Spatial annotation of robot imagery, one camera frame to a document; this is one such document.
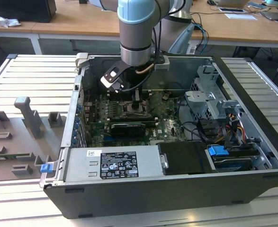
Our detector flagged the CPU socket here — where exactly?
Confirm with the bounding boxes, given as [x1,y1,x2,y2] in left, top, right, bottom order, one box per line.
[121,100,151,117]

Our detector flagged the black RAM stick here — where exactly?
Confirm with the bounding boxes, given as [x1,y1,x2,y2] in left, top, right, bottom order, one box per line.
[91,115,159,126]

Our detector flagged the black graphics card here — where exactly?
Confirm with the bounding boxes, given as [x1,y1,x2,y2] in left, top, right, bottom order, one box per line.
[110,122,146,139]

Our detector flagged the green motherboard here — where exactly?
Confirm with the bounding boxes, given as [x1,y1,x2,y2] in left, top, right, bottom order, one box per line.
[83,91,189,147]

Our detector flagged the wooden desk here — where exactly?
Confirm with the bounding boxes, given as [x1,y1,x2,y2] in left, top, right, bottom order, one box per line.
[0,0,278,55]

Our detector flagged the grey metal drive cage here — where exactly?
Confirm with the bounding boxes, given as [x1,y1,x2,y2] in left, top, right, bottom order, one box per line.
[183,64,245,123]

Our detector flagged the black power connector bundle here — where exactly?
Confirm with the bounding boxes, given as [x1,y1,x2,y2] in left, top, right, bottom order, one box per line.
[199,119,219,138]

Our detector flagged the black plastic drive shroud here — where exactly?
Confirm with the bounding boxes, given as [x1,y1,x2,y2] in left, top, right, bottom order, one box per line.
[157,141,216,176]

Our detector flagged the silver power supply unit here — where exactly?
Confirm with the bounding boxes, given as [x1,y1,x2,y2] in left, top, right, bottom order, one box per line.
[64,145,168,183]

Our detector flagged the white tablet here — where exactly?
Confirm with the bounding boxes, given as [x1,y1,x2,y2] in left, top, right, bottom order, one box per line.
[218,7,246,13]

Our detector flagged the blue case latch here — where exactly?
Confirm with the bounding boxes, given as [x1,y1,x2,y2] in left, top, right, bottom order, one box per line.
[40,164,53,175]

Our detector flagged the black open PC case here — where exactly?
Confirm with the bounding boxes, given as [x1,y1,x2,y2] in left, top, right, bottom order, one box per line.
[39,53,278,219]

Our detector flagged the large black box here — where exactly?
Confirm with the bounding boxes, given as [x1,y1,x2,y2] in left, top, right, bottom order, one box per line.
[0,0,57,23]

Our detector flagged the white paper sheet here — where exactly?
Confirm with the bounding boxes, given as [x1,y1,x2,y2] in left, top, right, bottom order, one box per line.
[224,13,258,21]

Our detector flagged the grey parts rack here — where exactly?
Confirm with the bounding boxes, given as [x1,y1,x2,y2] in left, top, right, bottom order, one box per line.
[0,96,68,183]

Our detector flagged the crumpled white paper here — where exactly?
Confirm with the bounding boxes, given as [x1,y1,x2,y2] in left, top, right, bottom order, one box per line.
[0,13,21,28]

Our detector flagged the black hard disk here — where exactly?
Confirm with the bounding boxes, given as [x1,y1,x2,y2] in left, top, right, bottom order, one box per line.
[209,151,260,172]

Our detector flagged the dark closed laptop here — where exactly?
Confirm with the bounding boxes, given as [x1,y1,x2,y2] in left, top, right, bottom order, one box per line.
[260,10,278,23]

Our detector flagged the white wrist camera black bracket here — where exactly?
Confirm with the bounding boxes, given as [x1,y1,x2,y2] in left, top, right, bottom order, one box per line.
[100,61,126,94]

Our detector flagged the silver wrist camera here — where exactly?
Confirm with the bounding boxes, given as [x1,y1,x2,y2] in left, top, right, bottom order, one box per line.
[153,55,170,71]

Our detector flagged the beige case handle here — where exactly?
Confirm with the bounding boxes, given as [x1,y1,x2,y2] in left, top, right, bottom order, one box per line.
[74,52,90,69]

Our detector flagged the blue cables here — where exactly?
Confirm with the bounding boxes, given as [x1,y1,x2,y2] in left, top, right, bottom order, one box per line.
[195,21,209,55]

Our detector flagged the black flat cable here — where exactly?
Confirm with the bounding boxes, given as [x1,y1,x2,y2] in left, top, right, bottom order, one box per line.
[224,113,234,149]

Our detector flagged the blue disk carrier handle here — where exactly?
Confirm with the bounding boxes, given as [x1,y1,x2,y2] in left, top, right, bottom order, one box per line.
[207,145,230,157]

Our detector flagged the yellow and red wires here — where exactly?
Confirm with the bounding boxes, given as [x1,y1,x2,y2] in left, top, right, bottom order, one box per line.
[233,125,246,142]

